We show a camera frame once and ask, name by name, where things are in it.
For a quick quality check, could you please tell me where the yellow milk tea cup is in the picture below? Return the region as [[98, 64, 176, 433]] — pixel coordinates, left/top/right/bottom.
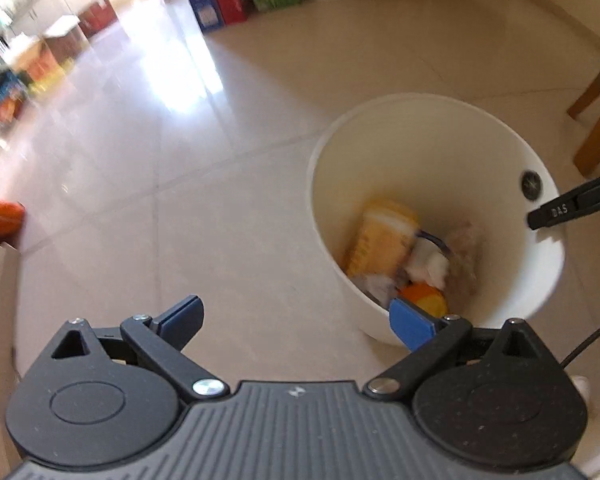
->
[[343, 200, 420, 280]]

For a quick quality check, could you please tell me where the white plastic trash bin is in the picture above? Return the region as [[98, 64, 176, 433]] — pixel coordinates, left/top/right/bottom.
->
[[308, 93, 566, 346]]

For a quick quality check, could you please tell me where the grey paper ball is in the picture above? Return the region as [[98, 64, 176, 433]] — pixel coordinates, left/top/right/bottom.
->
[[351, 274, 398, 310]]

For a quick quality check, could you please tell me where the blue milk carton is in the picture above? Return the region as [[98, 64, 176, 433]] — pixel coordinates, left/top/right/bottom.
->
[[417, 230, 451, 255]]

